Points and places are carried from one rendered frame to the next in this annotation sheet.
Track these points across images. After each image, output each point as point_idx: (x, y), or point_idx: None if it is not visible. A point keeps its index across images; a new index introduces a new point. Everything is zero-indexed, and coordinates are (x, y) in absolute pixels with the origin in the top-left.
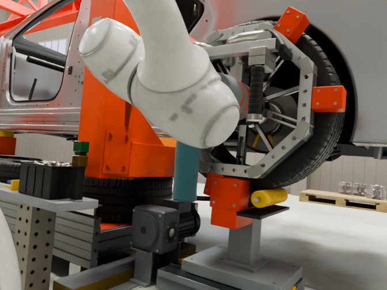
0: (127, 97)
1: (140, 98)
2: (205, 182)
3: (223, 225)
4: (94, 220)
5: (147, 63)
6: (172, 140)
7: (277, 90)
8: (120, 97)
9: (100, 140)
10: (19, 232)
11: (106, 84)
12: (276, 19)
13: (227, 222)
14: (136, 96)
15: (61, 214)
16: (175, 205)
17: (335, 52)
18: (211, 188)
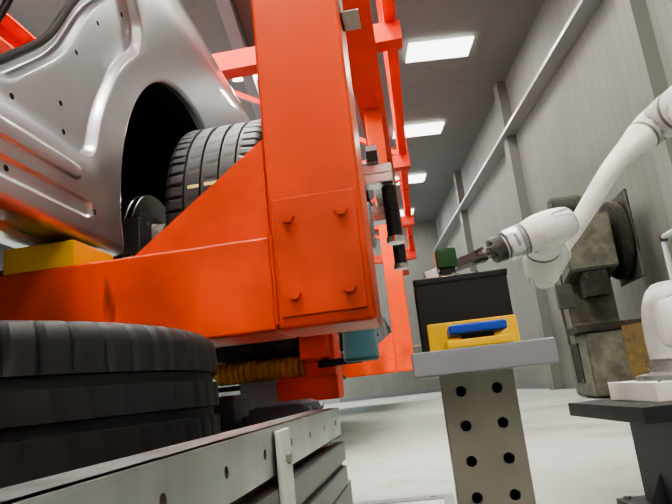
0: (558, 254)
1: (565, 260)
2: (327, 338)
3: (342, 395)
4: (344, 446)
5: (570, 248)
6: (104, 258)
7: (164, 210)
8: (551, 249)
9: (372, 246)
10: (517, 466)
11: (564, 243)
12: (180, 106)
13: (342, 389)
14: (563, 257)
15: (320, 475)
16: (246, 403)
17: (166, 180)
18: (333, 346)
